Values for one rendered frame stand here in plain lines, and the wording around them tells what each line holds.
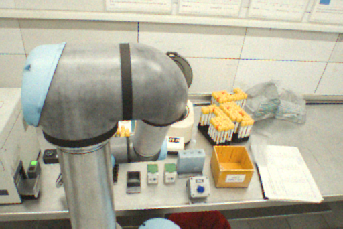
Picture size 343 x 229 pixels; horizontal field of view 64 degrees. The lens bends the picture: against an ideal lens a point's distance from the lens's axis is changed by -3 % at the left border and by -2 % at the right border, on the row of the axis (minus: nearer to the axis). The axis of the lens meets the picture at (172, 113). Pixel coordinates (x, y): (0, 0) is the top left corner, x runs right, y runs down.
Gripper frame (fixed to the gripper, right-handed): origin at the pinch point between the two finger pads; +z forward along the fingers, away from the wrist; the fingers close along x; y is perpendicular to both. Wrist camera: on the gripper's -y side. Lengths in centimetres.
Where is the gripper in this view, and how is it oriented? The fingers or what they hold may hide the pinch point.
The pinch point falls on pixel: (56, 183)
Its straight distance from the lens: 107.0
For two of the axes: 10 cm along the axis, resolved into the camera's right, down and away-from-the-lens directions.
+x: -1.3, -5.8, 8.0
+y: 8.1, 4.0, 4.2
